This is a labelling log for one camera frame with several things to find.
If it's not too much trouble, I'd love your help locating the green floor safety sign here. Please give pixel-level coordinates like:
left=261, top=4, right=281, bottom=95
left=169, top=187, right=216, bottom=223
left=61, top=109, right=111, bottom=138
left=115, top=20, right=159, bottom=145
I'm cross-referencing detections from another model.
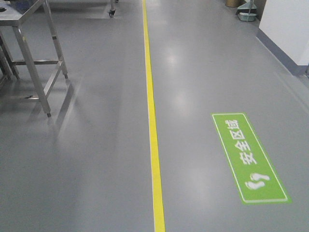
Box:
left=211, top=113, right=291, bottom=204

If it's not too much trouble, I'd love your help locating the caster wheel cart leg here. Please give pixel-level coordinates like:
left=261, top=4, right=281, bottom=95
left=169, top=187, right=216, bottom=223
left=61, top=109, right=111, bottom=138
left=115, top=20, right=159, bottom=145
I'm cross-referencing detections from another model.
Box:
left=108, top=0, right=119, bottom=18

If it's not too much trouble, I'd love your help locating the green dustpan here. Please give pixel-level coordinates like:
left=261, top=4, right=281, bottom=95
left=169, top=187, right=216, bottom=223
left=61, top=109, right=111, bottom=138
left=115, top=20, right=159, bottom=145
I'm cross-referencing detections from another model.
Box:
left=236, top=0, right=257, bottom=22

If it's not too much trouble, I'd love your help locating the stainless steel work table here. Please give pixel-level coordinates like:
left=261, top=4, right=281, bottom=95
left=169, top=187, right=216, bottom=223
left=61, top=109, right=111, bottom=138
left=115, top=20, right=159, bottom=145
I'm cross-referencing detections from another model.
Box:
left=0, top=0, right=68, bottom=117

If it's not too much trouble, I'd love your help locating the brown cylindrical bin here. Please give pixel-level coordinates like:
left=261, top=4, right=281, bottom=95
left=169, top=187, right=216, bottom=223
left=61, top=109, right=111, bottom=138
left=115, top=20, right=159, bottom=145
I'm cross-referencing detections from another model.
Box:
left=225, top=0, right=245, bottom=8

